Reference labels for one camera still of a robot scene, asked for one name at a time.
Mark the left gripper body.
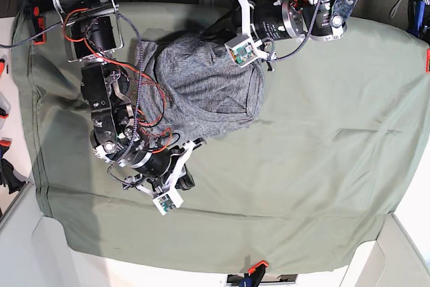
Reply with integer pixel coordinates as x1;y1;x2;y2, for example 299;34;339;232
224;0;302;52

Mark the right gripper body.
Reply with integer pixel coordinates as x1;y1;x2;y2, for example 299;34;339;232
110;138;206;197

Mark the grey heathered T-shirt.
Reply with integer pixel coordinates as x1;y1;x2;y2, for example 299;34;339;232
135;34;264;142

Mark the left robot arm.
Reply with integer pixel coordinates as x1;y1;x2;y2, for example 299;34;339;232
202;0;357;51

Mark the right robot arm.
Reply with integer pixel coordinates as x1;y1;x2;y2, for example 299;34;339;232
52;0;202;202

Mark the orange black clamp bottom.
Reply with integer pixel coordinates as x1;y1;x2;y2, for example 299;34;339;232
239;260;269;287

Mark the orange black clamp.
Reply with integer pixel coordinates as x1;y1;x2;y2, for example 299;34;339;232
24;4;45;36
239;260;269;287

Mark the green table cloth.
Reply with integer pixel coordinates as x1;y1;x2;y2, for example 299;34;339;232
11;17;429;274

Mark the blue clamp top right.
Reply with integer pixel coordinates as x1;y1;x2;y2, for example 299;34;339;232
406;0;426;38

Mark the black tools pile left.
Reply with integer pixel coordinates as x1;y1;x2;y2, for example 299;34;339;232
1;139;26;194

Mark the orange black clamp left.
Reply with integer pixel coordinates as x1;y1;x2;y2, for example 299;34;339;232
24;4;45;36

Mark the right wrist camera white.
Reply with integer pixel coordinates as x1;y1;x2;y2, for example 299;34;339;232
153;188;183;216

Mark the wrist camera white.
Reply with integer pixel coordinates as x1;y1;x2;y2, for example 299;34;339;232
153;188;183;216
224;34;268;68

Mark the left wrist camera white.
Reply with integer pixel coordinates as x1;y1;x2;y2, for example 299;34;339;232
224;34;268;68

